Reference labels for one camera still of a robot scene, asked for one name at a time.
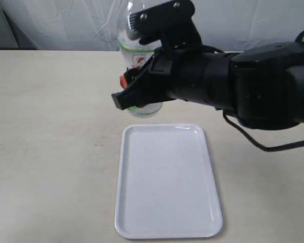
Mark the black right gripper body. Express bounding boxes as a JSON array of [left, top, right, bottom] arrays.
[[111, 49, 182, 110]]

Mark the clear plastic drink bottle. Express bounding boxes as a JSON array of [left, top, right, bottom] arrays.
[[116, 0, 164, 119]]

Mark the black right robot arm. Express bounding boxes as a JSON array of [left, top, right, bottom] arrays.
[[112, 42, 304, 130]]

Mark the white backdrop cloth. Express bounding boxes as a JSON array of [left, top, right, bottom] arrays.
[[0, 1, 304, 51]]

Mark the white plastic tray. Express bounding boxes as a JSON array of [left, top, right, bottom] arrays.
[[115, 124, 223, 239]]

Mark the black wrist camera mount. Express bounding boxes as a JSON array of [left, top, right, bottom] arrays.
[[126, 0, 202, 55]]

